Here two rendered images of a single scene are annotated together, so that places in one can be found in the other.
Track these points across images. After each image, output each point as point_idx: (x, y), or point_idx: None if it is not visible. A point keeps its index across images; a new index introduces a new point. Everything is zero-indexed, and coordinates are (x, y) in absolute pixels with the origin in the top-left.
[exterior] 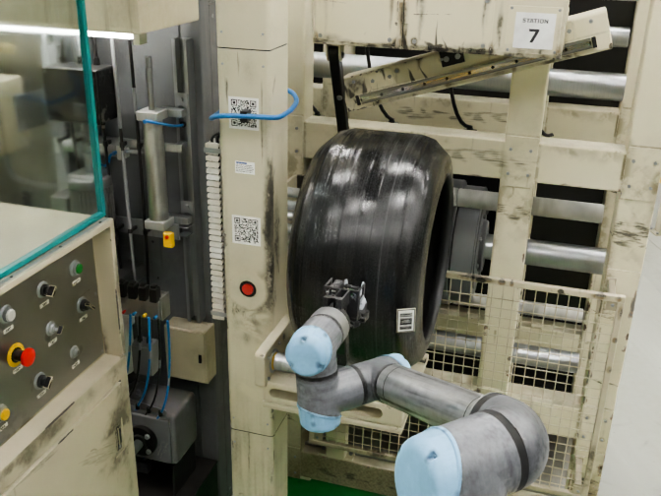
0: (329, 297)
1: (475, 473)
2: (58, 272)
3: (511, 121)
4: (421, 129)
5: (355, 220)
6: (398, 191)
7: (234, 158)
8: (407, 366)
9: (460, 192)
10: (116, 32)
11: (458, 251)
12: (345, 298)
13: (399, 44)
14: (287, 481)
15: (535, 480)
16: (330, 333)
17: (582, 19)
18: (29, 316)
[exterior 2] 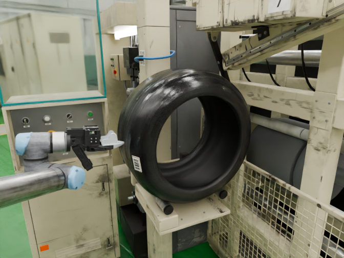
0: (67, 127)
1: None
2: (79, 112)
3: (319, 82)
4: (275, 87)
5: (132, 104)
6: (151, 91)
7: (141, 79)
8: (71, 174)
9: (303, 131)
10: (134, 31)
11: (298, 167)
12: (75, 131)
13: (221, 24)
14: (212, 253)
15: None
16: (34, 138)
17: None
18: (60, 123)
